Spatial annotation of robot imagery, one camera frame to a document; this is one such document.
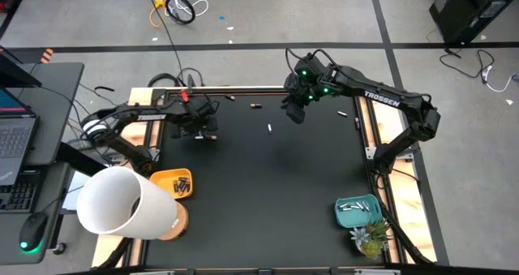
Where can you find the potted succulent plant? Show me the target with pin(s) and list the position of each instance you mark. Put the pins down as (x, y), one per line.
(371, 242)

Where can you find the black caster wheel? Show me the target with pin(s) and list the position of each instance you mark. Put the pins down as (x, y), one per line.
(59, 248)

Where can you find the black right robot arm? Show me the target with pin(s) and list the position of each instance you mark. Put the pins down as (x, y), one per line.
(385, 98)

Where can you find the white metal bracket plate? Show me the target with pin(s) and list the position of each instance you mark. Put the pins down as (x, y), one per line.
(370, 153)

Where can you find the black side desk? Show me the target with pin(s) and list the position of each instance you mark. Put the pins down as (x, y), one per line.
(57, 104)

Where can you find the orange black striped marker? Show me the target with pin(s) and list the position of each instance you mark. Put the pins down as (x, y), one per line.
(46, 56)

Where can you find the yellow plastic bin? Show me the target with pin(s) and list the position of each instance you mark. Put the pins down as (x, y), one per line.
(164, 179)

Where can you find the black desk monitor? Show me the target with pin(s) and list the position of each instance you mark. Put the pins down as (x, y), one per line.
(12, 74)

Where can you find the white paper sheet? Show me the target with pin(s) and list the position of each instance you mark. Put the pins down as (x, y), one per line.
(75, 186)

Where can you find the black computer tower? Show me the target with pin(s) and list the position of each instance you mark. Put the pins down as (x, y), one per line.
(466, 11)

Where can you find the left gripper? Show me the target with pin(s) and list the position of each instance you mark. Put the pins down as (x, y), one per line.
(194, 119)

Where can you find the table-level camera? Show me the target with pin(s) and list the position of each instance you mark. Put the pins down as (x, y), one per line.
(264, 271)

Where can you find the black keyboard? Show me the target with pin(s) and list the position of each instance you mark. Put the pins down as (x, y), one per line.
(16, 194)

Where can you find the wooden table board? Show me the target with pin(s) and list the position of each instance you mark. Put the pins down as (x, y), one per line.
(405, 194)

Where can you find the teal plastic bin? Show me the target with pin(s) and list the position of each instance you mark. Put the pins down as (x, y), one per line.
(353, 218)

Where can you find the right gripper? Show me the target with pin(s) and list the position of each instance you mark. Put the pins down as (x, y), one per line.
(310, 80)

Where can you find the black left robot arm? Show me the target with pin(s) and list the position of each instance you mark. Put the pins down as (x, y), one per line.
(150, 116)

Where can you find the grey laptop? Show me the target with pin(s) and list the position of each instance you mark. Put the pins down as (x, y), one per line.
(16, 137)

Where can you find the black computer mouse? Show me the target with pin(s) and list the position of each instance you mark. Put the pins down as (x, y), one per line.
(33, 230)

